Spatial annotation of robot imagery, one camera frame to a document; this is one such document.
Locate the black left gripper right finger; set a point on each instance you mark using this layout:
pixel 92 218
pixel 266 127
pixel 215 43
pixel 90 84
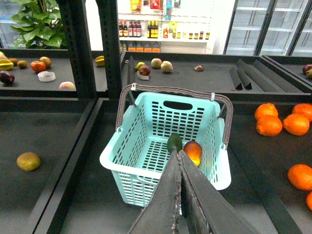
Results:
pixel 204 208

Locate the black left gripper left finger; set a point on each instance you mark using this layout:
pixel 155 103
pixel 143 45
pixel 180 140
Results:
pixel 161 215

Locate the red yellow mango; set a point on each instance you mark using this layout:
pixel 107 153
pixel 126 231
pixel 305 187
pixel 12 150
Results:
pixel 193 151

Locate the light blue plastic basket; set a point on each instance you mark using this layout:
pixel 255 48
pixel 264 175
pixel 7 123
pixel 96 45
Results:
pixel 147 116

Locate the large green avocado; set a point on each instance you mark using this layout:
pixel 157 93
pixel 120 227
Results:
pixel 174 143

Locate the orange fruit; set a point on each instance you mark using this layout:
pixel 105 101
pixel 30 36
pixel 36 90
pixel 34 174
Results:
pixel 269 126

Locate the grocery shelf with bottles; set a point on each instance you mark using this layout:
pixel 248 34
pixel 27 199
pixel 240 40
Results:
pixel 177 25

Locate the glass door refrigerator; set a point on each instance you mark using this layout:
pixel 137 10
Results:
pixel 266 27

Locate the green potted plant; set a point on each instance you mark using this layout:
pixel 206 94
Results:
pixel 39 25

